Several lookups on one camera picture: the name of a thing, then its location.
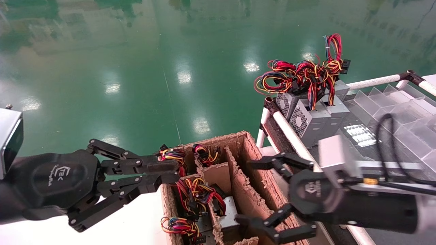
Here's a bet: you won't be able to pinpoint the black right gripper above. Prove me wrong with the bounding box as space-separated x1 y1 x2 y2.
235 152 419 245

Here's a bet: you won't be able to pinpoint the brown cardboard divider box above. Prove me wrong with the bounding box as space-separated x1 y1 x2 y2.
160 131 311 245

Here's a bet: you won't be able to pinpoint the clear acrylic divider tray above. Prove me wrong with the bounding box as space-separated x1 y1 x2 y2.
343 83 436 181

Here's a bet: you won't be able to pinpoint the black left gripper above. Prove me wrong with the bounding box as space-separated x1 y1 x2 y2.
0 138 180 233

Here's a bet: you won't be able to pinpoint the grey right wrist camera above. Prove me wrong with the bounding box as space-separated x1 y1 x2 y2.
318 135 362 179

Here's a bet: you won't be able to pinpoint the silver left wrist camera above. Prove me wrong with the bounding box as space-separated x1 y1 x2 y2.
0 108 24 179

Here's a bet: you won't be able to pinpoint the grey power supply coloured wires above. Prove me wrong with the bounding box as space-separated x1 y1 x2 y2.
191 143 219 167
158 145 187 178
290 61 331 148
160 216 219 245
204 185 241 236
323 33 352 101
253 59 308 120
174 177 214 218
315 60 350 137

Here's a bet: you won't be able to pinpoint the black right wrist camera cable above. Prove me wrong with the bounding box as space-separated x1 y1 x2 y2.
361 113 436 197

